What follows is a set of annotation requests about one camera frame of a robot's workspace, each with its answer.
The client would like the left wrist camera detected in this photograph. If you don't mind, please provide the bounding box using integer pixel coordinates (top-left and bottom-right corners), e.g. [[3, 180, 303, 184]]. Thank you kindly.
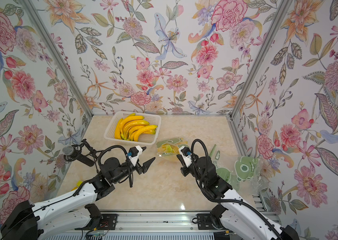
[[127, 147, 139, 167]]

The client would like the yellow block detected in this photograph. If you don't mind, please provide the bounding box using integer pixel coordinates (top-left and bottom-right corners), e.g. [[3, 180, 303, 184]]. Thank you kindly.
[[76, 181, 83, 188]]

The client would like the black microphone on tripod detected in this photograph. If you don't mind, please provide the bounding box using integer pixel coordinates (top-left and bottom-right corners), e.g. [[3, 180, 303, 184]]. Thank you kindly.
[[62, 139, 100, 173]]

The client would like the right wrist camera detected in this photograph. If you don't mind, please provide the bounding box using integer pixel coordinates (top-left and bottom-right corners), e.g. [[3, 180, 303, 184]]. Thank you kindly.
[[179, 146, 192, 168]]

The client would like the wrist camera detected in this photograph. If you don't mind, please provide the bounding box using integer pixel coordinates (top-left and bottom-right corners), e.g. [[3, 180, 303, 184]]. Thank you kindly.
[[179, 146, 192, 168], [127, 147, 139, 167]]

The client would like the zip-top bag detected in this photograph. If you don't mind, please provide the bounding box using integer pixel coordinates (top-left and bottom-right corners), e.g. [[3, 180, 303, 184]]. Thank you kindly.
[[209, 145, 240, 191], [232, 156, 269, 196], [156, 137, 190, 162]]

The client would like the yellow banana bunch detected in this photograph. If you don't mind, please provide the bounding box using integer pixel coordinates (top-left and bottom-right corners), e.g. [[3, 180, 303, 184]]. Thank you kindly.
[[121, 114, 153, 142]]

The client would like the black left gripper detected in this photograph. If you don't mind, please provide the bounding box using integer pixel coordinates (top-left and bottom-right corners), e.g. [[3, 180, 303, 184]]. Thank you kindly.
[[111, 148, 156, 184]]

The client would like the white plastic basket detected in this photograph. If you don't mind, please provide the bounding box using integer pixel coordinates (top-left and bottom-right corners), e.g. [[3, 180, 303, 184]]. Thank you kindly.
[[104, 112, 162, 146]]

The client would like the aluminium front rail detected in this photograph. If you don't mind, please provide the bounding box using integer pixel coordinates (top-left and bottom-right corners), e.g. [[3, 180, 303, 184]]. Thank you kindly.
[[26, 211, 283, 233]]

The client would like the single yellow banana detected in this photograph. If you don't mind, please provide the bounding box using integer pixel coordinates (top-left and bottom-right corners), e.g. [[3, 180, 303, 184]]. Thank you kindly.
[[120, 116, 145, 133], [114, 119, 123, 140], [132, 125, 158, 142]]

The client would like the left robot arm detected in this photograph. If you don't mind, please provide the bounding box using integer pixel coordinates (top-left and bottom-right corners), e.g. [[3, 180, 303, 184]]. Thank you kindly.
[[0, 145, 155, 240]]

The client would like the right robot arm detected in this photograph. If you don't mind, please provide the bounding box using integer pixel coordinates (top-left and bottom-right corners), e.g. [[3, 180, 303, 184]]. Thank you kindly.
[[177, 155, 299, 240]]

